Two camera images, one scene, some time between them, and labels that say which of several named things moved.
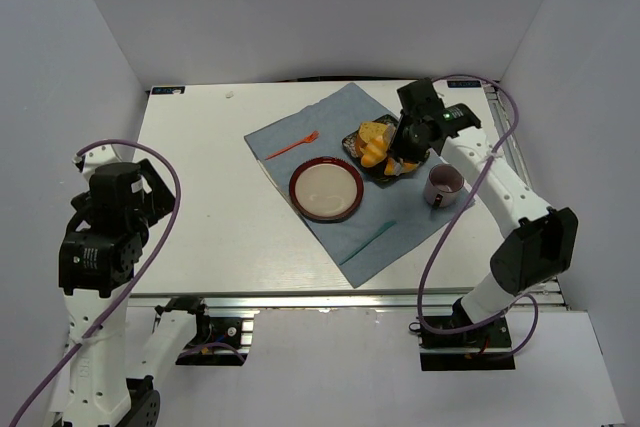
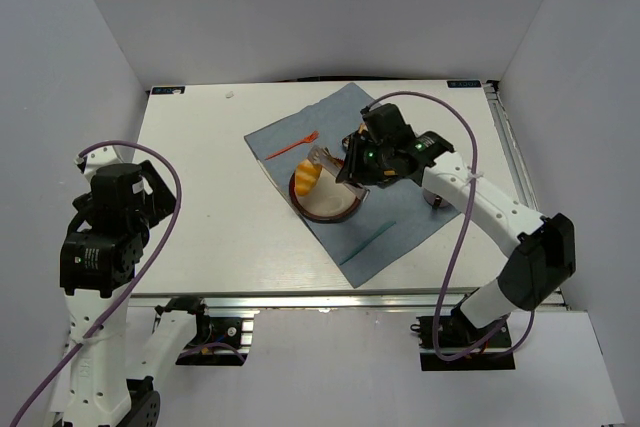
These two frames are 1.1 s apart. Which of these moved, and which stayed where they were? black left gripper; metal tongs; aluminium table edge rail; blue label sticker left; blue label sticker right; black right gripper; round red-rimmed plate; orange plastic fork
Moved: metal tongs; black right gripper
Stayed: blue label sticker right; orange plastic fork; round red-rimmed plate; aluminium table edge rail; blue label sticker left; black left gripper
